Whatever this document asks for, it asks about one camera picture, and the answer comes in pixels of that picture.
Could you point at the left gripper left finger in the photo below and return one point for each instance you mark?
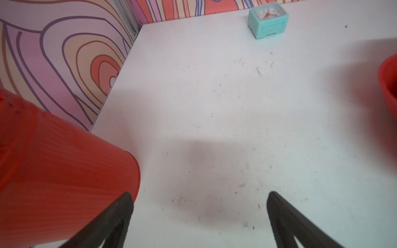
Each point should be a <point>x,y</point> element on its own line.
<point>107,230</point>

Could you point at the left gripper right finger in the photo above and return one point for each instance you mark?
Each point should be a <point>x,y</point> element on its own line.
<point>289,225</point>

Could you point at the red flower-shaped fruit bowl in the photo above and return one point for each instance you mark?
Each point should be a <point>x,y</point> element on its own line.
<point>387,77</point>

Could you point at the red pen cup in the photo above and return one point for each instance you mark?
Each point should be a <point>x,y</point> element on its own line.
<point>55,177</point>

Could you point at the teal small clock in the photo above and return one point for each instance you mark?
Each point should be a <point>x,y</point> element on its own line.
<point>268,19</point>

